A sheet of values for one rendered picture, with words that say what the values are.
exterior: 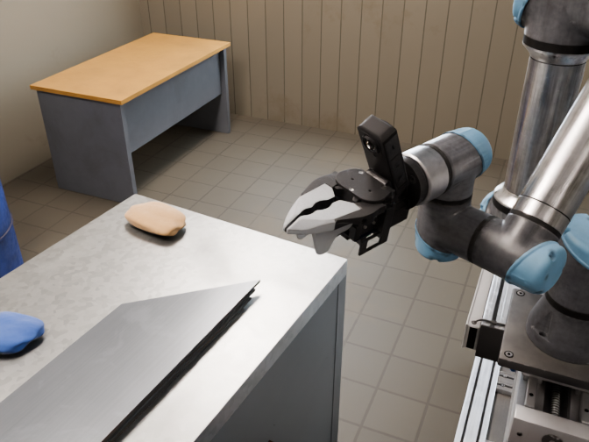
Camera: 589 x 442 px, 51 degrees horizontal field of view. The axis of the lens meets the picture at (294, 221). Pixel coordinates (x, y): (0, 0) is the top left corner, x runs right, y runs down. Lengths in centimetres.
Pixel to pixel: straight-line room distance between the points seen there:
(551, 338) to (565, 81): 45
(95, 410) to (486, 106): 360
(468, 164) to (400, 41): 342
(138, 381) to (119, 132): 260
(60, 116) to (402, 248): 205
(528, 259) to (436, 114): 354
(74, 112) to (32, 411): 279
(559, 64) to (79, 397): 91
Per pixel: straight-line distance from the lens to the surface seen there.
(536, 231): 88
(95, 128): 366
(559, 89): 108
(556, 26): 103
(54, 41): 444
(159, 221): 145
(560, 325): 120
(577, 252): 112
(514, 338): 124
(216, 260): 135
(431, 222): 93
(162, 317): 118
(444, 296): 301
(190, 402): 106
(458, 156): 87
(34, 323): 124
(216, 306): 119
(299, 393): 135
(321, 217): 71
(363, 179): 78
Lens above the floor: 183
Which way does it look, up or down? 32 degrees down
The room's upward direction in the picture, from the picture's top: straight up
